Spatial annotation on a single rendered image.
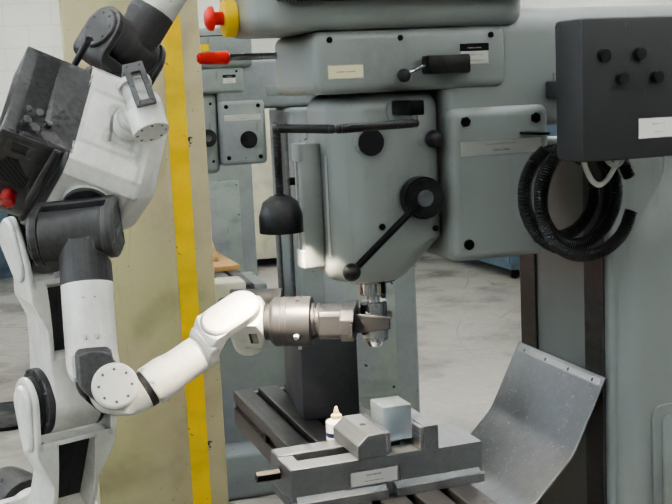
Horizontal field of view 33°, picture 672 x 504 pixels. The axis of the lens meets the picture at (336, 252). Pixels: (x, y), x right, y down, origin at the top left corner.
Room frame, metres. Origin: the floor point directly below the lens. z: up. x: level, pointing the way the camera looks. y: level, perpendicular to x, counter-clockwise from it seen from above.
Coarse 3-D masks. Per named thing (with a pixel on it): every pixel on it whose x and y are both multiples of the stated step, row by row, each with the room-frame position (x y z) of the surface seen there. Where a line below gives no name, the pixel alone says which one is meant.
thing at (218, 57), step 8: (200, 56) 1.95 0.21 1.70; (208, 56) 1.95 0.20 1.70; (216, 56) 1.95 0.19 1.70; (224, 56) 1.96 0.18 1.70; (232, 56) 1.97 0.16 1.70; (240, 56) 1.97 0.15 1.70; (248, 56) 1.98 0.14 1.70; (256, 56) 1.98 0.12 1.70; (264, 56) 1.98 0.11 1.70; (272, 56) 1.99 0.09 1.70
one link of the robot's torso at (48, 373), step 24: (0, 240) 2.34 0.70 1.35; (24, 264) 2.27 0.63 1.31; (24, 288) 2.28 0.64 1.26; (48, 288) 2.31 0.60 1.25; (48, 312) 2.26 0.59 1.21; (48, 336) 2.26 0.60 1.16; (48, 360) 2.27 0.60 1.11; (48, 384) 2.27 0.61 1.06; (72, 384) 2.28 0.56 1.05; (48, 408) 2.25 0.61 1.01; (72, 408) 2.28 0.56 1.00; (48, 432) 2.28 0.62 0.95
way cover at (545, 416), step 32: (544, 352) 2.11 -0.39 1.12; (512, 384) 2.16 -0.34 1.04; (544, 384) 2.06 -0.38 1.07; (576, 384) 1.97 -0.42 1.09; (512, 416) 2.11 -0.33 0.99; (544, 416) 2.01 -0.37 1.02; (576, 416) 1.93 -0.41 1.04; (512, 448) 2.03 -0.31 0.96; (544, 448) 1.96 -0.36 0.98; (576, 448) 1.89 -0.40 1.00; (512, 480) 1.96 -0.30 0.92; (544, 480) 1.89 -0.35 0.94
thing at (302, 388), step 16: (288, 352) 2.42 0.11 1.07; (304, 352) 2.26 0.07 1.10; (320, 352) 2.27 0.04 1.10; (336, 352) 2.27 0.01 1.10; (352, 352) 2.28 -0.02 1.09; (288, 368) 2.43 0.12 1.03; (304, 368) 2.26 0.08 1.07; (320, 368) 2.27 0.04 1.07; (336, 368) 2.27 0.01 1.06; (352, 368) 2.28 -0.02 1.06; (288, 384) 2.44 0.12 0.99; (304, 384) 2.26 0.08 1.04; (320, 384) 2.27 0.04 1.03; (336, 384) 2.27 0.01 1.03; (352, 384) 2.28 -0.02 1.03; (304, 400) 2.26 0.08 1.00; (320, 400) 2.27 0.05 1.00; (336, 400) 2.27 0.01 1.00; (352, 400) 2.28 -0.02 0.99; (304, 416) 2.26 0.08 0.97; (320, 416) 2.27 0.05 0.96
